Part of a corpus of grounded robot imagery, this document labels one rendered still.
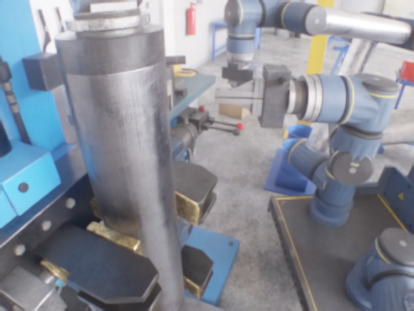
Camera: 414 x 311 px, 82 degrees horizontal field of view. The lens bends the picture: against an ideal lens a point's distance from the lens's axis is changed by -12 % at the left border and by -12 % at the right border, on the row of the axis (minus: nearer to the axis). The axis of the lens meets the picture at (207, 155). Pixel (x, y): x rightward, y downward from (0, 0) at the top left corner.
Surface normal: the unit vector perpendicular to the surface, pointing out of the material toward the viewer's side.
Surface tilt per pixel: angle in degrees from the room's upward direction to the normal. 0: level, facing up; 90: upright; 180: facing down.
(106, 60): 90
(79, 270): 0
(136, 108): 90
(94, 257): 0
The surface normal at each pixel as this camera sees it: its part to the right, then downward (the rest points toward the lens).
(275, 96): 0.00, 0.55
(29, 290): 0.01, -0.83
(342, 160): -0.44, 0.44
